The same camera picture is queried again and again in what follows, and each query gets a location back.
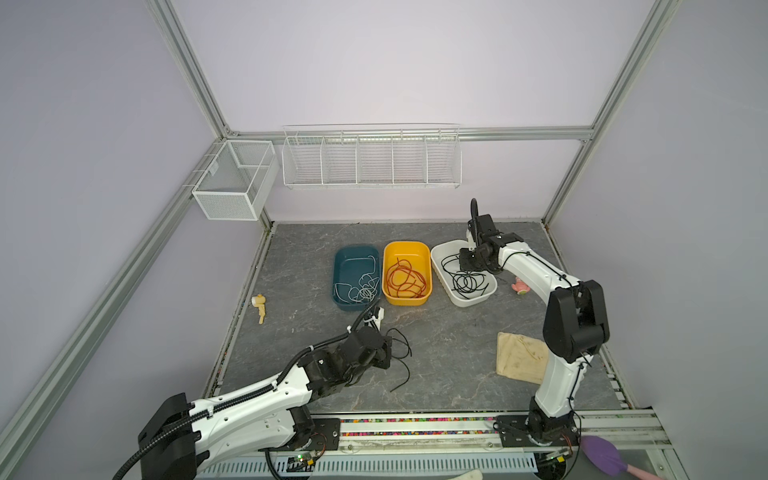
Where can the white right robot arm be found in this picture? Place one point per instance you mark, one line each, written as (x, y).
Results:
(575, 325)

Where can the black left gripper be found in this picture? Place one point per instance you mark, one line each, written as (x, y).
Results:
(384, 361)

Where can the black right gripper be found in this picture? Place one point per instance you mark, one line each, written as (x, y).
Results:
(464, 264)

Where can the white plastic tub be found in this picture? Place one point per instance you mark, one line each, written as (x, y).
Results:
(465, 289)

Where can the teal plastic tub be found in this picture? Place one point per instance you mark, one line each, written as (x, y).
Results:
(356, 280)

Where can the beige work glove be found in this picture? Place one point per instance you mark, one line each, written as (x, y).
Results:
(522, 358)

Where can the yellow toy figure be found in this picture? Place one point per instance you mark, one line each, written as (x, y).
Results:
(259, 303)

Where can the white wire shelf basket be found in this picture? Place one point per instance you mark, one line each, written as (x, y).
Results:
(406, 155)

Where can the white mesh box basket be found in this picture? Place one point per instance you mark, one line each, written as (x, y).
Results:
(237, 181)

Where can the yellow plastic tub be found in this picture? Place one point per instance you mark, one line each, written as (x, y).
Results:
(406, 273)

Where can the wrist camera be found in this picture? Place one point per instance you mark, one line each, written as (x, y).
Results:
(470, 237)
(374, 318)

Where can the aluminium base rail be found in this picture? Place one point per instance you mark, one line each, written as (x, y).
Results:
(441, 445)

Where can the pink toy figure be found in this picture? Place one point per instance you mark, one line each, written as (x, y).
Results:
(520, 287)

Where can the purple silicone spatula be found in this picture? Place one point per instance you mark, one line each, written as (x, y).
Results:
(605, 456)

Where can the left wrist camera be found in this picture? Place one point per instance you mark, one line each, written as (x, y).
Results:
(374, 318)

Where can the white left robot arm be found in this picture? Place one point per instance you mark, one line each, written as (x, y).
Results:
(183, 437)

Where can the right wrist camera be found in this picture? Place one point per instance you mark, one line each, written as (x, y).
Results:
(470, 237)

